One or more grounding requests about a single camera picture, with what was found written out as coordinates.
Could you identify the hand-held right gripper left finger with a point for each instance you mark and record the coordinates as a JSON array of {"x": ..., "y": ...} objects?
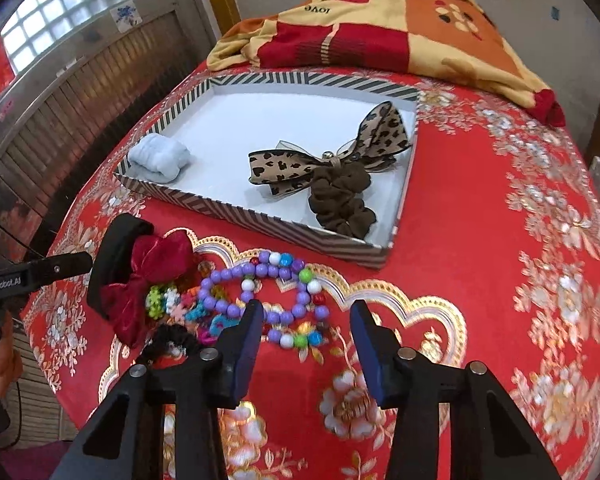
[{"x": 246, "y": 340}]

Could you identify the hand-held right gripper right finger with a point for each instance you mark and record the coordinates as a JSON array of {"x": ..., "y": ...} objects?
[{"x": 366, "y": 345}]

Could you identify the black scrunchie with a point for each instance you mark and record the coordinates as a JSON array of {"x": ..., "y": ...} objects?
[{"x": 172, "y": 340}]

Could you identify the wooden slatted door panel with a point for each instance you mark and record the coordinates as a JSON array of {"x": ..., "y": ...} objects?
[{"x": 80, "y": 105}]

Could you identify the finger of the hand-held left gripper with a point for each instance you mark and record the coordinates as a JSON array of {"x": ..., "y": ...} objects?
[{"x": 60, "y": 266}]

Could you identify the red floral bedspread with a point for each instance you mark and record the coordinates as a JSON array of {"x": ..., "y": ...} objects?
[{"x": 480, "y": 240}]

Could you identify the glass block window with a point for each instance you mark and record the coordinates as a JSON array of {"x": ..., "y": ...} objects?
[{"x": 75, "y": 5}]

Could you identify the leopard bow brown scrunchie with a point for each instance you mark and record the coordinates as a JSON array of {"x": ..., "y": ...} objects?
[{"x": 340, "y": 190}]

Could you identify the person's left hand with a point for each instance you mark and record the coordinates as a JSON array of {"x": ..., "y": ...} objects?
[{"x": 9, "y": 360}]

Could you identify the red and yellow printed blanket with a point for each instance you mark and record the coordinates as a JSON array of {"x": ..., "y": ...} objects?
[{"x": 380, "y": 25}]

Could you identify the striped cardboard box tray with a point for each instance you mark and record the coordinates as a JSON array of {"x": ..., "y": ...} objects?
[{"x": 260, "y": 125}]

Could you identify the red velvet bow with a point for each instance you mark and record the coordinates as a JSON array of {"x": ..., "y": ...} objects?
[{"x": 155, "y": 265}]

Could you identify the blue flower sticker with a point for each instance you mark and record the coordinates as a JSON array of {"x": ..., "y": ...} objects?
[{"x": 126, "y": 15}]

